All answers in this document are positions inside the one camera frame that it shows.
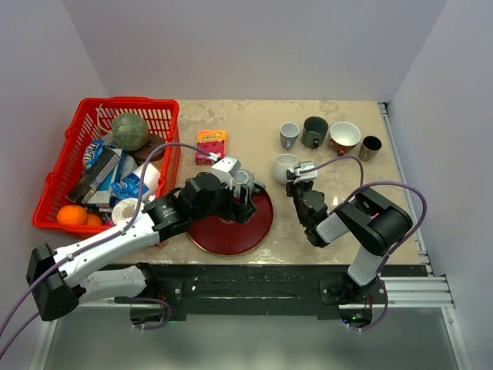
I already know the white speckled mug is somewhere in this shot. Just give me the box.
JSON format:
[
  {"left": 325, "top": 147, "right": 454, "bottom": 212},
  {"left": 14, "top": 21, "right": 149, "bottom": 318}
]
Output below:
[{"left": 272, "top": 153, "right": 299, "bottom": 185}]

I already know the red floral mug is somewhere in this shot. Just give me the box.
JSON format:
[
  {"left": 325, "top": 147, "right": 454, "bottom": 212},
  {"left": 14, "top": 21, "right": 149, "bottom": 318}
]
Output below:
[{"left": 329, "top": 121, "right": 361, "bottom": 156}]

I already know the dark grey mug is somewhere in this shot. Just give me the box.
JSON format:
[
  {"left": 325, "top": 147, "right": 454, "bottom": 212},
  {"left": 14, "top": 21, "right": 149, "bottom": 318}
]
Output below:
[{"left": 301, "top": 116, "right": 329, "bottom": 149}]

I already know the small grey mug white inside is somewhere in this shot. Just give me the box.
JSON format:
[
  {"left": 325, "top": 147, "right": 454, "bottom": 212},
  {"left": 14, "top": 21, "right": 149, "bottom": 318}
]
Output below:
[{"left": 280, "top": 122, "right": 300, "bottom": 150}]

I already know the small brown espresso cup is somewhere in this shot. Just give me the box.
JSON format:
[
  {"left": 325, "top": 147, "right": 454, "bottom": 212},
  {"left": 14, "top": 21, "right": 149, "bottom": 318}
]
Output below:
[{"left": 358, "top": 136, "right": 382, "bottom": 162}]

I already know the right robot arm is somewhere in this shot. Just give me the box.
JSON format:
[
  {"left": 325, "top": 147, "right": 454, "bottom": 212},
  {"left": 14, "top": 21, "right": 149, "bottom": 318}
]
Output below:
[{"left": 286, "top": 179, "right": 413, "bottom": 304}]

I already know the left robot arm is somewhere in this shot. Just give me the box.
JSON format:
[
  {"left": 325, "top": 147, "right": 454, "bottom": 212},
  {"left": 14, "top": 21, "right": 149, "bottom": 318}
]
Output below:
[{"left": 26, "top": 171, "right": 265, "bottom": 321}]

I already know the teal glazed mug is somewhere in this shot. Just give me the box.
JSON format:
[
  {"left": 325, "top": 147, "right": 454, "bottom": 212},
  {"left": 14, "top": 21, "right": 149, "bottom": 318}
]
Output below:
[{"left": 185, "top": 177, "right": 196, "bottom": 188}]

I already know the grey-blue round mug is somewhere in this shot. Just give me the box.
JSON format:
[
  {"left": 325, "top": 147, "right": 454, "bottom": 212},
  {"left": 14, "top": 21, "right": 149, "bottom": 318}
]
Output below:
[{"left": 233, "top": 169, "right": 266, "bottom": 198}]

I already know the dark red round tray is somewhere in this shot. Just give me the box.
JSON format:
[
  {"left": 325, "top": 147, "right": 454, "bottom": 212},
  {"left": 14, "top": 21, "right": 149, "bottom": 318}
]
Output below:
[{"left": 188, "top": 192, "right": 274, "bottom": 256}]

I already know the orange pink sponge box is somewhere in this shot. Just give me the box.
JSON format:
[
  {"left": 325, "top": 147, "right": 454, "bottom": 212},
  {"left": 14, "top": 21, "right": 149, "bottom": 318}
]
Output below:
[{"left": 195, "top": 129, "right": 227, "bottom": 165}]

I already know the brown wooden disc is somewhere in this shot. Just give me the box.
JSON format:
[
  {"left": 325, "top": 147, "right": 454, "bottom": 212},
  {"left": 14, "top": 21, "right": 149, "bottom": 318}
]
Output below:
[{"left": 130, "top": 134, "right": 165, "bottom": 163}]

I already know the white blue paper cup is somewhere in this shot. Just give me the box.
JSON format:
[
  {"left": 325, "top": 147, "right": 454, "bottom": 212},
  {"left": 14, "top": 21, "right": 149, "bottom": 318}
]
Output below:
[{"left": 111, "top": 163, "right": 160, "bottom": 200}]

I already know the white paper roll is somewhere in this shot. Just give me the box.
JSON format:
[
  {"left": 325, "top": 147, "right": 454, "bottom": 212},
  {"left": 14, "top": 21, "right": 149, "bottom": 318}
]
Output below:
[{"left": 111, "top": 198, "right": 144, "bottom": 226}]

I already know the green round melon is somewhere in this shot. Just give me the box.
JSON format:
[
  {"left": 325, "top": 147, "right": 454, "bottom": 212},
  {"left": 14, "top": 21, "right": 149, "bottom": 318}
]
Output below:
[{"left": 112, "top": 113, "right": 149, "bottom": 151}]

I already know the black carton box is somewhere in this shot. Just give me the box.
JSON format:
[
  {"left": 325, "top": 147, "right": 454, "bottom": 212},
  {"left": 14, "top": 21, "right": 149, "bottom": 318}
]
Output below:
[{"left": 66, "top": 148, "right": 120, "bottom": 204}]

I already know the blue candy bag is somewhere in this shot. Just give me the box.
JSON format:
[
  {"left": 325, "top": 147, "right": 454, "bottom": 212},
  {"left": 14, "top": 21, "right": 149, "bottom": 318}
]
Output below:
[{"left": 82, "top": 140, "right": 104, "bottom": 171}]

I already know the red plastic basket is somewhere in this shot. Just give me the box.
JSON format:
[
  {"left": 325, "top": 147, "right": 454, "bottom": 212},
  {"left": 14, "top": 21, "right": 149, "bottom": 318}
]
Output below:
[{"left": 32, "top": 96, "right": 179, "bottom": 240}]

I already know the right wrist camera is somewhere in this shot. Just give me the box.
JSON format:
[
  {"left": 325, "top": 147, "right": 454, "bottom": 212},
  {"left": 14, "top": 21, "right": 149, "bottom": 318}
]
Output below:
[{"left": 287, "top": 161, "right": 318, "bottom": 184}]

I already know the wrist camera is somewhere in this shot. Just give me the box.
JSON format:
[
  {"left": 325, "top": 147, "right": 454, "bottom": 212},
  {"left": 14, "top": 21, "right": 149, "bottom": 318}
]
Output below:
[
  {"left": 211, "top": 156, "right": 241, "bottom": 188},
  {"left": 287, "top": 161, "right": 318, "bottom": 184}
]

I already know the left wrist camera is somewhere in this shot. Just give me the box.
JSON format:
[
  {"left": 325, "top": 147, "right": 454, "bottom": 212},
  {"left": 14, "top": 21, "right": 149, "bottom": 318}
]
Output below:
[{"left": 211, "top": 156, "right": 241, "bottom": 188}]

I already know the black table front rail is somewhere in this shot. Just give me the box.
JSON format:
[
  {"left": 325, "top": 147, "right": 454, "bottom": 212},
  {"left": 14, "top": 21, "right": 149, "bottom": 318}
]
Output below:
[{"left": 113, "top": 261, "right": 428, "bottom": 321}]

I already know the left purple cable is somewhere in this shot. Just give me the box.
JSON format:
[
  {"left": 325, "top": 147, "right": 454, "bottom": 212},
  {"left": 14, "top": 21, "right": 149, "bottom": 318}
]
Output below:
[{"left": 0, "top": 142, "right": 220, "bottom": 355}]

